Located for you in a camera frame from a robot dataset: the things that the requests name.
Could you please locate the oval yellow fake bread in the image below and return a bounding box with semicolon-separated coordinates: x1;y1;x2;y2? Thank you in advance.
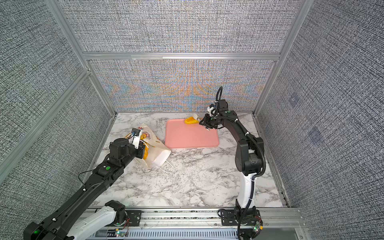
184;117;200;125

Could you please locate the white paper bag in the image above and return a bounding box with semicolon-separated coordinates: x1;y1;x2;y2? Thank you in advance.
138;124;175;174

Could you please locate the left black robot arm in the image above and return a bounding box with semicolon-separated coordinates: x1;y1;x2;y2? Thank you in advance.
23;137;148;240

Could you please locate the fake bread inside bag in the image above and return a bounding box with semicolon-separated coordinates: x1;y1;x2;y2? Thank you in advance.
140;134;149;160

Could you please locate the pink plastic tray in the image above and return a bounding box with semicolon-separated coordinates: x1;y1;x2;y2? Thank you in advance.
165;119;220;149

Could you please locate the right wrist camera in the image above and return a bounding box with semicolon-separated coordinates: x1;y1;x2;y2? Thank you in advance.
207;104;216;117

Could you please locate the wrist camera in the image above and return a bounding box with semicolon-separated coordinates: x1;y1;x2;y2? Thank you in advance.
131;128;142;149
207;104;216;117

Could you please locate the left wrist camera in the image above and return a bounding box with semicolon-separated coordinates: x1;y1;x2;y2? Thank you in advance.
131;128;142;149

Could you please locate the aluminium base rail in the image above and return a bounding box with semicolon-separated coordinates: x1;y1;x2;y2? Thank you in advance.
88;207;311;240

